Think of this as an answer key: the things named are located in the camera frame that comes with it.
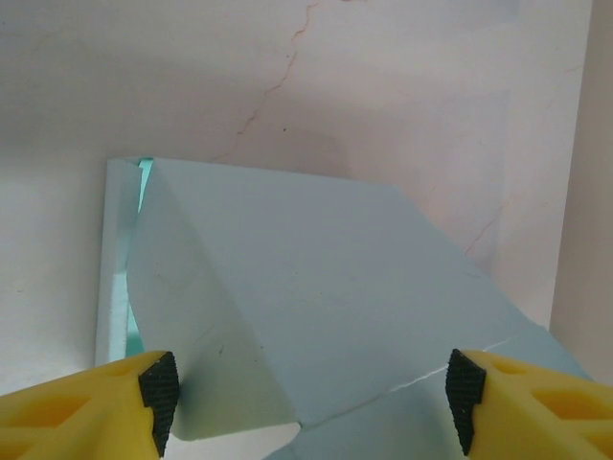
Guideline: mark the light blue paper box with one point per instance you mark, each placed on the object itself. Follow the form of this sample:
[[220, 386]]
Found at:
[[311, 268]]

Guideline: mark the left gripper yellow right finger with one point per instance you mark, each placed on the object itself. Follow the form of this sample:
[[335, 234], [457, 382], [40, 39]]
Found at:
[[536, 412]]

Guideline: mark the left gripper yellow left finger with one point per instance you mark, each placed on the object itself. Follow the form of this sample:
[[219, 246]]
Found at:
[[86, 412]]

